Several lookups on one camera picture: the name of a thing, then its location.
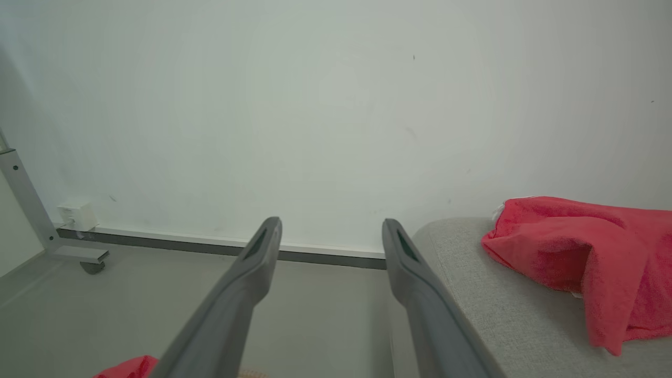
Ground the red clothing piece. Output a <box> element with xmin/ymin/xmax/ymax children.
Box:
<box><xmin>93</xmin><ymin>355</ymin><xmax>159</xmax><ymax>378</ymax></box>

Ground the white wall socket box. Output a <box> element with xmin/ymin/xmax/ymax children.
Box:
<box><xmin>57</xmin><ymin>201</ymin><xmax>99</xmax><ymax>232</ymax></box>

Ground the grey fabric sofa seat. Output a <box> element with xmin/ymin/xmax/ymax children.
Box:
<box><xmin>390</xmin><ymin>217</ymin><xmax>672</xmax><ymax>378</ymax></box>

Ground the red fleece garment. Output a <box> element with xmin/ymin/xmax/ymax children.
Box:
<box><xmin>481</xmin><ymin>196</ymin><xmax>672</xmax><ymax>356</ymax></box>

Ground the grey metal wheeled stand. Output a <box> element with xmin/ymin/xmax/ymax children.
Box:
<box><xmin>0</xmin><ymin>129</ymin><xmax>110</xmax><ymax>275</ymax></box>

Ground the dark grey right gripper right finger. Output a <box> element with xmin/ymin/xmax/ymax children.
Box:
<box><xmin>382</xmin><ymin>218</ymin><xmax>506</xmax><ymax>378</ymax></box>

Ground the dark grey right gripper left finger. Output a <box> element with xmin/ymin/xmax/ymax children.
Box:
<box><xmin>150</xmin><ymin>216</ymin><xmax>283</xmax><ymax>378</ymax></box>

